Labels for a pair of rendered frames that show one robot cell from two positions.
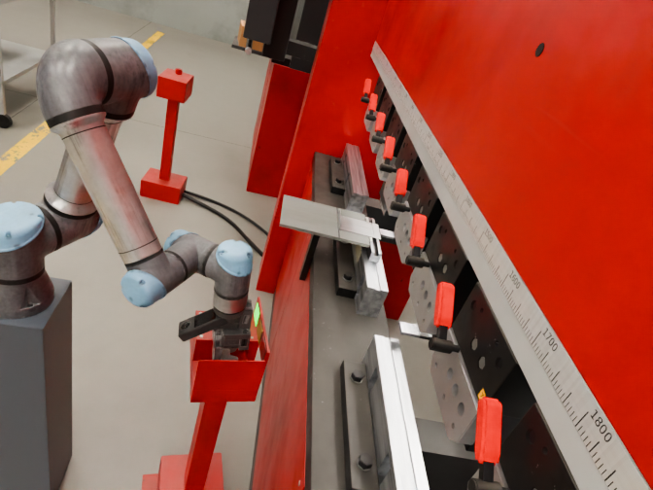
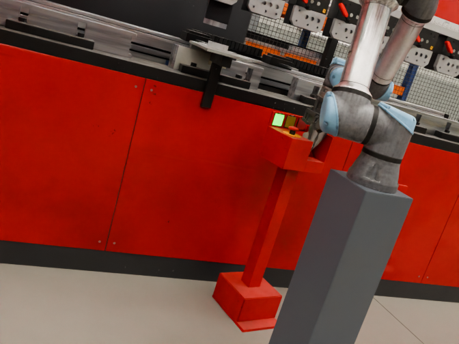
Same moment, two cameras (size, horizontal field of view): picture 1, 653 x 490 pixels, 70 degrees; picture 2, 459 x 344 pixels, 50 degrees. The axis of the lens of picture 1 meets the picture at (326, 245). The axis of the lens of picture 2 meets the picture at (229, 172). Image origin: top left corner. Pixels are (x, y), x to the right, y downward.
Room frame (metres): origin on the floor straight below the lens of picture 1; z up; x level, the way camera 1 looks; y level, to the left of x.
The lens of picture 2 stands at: (1.47, 1.98, 1.07)
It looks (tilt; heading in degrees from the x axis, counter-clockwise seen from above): 15 degrees down; 258
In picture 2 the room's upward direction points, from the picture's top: 17 degrees clockwise
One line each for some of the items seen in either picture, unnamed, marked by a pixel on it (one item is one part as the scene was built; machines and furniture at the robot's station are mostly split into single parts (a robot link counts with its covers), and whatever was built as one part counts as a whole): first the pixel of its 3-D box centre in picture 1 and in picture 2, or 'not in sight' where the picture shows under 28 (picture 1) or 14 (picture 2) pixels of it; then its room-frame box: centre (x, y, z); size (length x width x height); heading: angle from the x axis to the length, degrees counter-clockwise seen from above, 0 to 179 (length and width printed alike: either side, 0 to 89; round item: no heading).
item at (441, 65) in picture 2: not in sight; (447, 56); (0.10, -0.34, 1.26); 0.15 x 0.09 x 0.17; 11
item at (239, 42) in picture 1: (257, 37); not in sight; (3.20, 0.87, 1.05); 0.30 x 0.28 x 0.14; 15
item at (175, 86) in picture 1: (169, 136); not in sight; (2.68, 1.16, 0.41); 0.25 x 0.20 x 0.83; 101
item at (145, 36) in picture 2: not in sight; (263, 73); (0.91, -0.48, 0.93); 2.30 x 0.14 x 0.10; 11
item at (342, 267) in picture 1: (343, 262); (214, 76); (1.20, -0.07, 0.89); 0.30 x 0.05 x 0.03; 11
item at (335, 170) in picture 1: (336, 175); (50, 34); (1.83, 0.05, 0.89); 0.30 x 0.05 x 0.03; 11
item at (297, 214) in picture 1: (325, 220); (219, 51); (1.22, 0.03, 1.00); 0.26 x 0.18 x 0.01; 101
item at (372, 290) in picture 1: (365, 261); (216, 67); (1.20, -0.13, 0.92); 0.39 x 0.06 x 0.10; 11
